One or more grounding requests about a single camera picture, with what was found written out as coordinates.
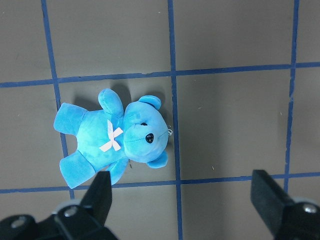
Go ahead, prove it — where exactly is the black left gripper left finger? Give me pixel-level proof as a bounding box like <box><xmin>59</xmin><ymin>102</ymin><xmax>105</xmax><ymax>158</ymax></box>
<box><xmin>0</xmin><ymin>171</ymin><xmax>117</xmax><ymax>240</ymax></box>

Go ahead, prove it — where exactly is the blue teddy bear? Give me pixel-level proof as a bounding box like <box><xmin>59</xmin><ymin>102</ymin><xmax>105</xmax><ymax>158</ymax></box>
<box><xmin>53</xmin><ymin>88</ymin><xmax>170</xmax><ymax>189</ymax></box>

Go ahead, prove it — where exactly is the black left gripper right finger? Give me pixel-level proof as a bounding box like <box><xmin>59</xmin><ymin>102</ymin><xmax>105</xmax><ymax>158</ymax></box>
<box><xmin>250</xmin><ymin>169</ymin><xmax>320</xmax><ymax>240</ymax></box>

